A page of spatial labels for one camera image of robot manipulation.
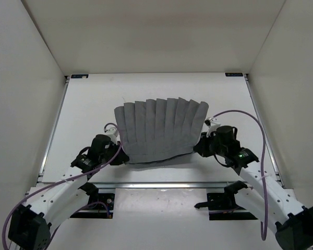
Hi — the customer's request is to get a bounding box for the right blue corner sticker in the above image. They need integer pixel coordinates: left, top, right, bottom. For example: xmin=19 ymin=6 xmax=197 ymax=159
xmin=225 ymin=72 xmax=243 ymax=77

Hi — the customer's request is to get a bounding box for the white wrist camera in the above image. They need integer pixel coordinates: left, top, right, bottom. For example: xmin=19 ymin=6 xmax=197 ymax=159
xmin=204 ymin=117 xmax=221 ymax=137
xmin=104 ymin=127 xmax=119 ymax=144

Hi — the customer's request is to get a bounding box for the left aluminium table rail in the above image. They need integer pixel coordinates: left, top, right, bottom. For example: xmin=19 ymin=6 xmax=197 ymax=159
xmin=37 ymin=76 xmax=70 ymax=182

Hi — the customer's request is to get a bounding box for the aluminium table rail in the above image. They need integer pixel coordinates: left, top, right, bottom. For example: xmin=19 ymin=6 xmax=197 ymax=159
xmin=244 ymin=74 xmax=283 ymax=185
xmin=37 ymin=76 xmax=70 ymax=182

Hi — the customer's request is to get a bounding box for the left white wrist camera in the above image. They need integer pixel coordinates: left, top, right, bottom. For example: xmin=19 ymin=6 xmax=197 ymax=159
xmin=104 ymin=127 xmax=119 ymax=144

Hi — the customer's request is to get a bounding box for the left blue corner sticker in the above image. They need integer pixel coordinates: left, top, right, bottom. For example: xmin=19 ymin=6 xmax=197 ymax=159
xmin=70 ymin=74 xmax=89 ymax=79

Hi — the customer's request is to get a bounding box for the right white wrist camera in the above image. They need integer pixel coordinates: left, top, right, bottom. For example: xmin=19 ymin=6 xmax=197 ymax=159
xmin=204 ymin=117 xmax=221 ymax=137

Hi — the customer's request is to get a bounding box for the front aluminium rail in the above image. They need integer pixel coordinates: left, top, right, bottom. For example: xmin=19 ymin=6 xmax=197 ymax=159
xmin=38 ymin=181 xmax=284 ymax=190

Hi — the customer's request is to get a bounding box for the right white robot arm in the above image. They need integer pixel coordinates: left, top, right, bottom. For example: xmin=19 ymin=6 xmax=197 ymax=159
xmin=194 ymin=126 xmax=313 ymax=249

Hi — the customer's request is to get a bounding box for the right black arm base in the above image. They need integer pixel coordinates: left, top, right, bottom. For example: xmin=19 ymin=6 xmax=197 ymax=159
xmin=194 ymin=181 xmax=257 ymax=221

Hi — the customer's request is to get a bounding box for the grey pleated skirt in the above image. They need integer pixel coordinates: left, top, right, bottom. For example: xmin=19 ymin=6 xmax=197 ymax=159
xmin=114 ymin=98 xmax=209 ymax=164

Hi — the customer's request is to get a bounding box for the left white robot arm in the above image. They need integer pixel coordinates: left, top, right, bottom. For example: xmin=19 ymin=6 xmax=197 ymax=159
xmin=2 ymin=128 xmax=121 ymax=249

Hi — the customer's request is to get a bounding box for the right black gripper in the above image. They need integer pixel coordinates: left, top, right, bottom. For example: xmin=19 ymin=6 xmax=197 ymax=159
xmin=194 ymin=131 xmax=227 ymax=158

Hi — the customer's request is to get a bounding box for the blue corner sticker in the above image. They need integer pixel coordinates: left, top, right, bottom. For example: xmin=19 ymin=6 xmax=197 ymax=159
xmin=70 ymin=74 xmax=89 ymax=79
xmin=225 ymin=72 xmax=243 ymax=77

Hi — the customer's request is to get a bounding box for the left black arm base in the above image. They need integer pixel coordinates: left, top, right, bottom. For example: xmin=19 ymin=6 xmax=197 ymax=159
xmin=70 ymin=183 xmax=115 ymax=219

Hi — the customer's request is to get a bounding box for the right aluminium table rail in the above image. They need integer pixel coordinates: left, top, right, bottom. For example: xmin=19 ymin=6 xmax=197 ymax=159
xmin=244 ymin=74 xmax=283 ymax=185

